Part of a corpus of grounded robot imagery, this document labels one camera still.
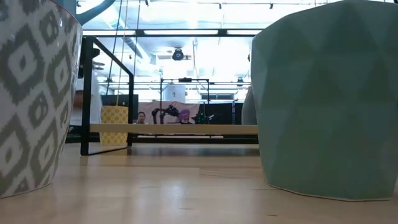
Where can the white mug yellow dot pattern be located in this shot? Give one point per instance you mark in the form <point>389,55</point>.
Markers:
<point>114,115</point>

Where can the faceted green mug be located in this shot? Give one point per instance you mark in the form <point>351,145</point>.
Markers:
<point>326,109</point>

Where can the grey diamond mug red rim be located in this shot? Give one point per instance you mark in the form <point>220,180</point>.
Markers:
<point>31,93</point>

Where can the black background robot arm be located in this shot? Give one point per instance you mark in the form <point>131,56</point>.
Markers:
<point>164,112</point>

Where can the small decorated tree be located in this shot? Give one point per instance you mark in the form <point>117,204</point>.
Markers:
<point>201,118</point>

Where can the wooden shelf with black legs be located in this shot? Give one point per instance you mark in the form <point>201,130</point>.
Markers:
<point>174,129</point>

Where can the pink banner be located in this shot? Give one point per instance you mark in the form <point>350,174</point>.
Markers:
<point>149,109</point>

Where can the person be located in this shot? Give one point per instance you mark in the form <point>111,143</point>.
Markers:
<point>97,105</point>
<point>141,117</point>

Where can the black aluminium table frame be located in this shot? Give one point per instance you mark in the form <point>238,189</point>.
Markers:
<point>140,32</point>

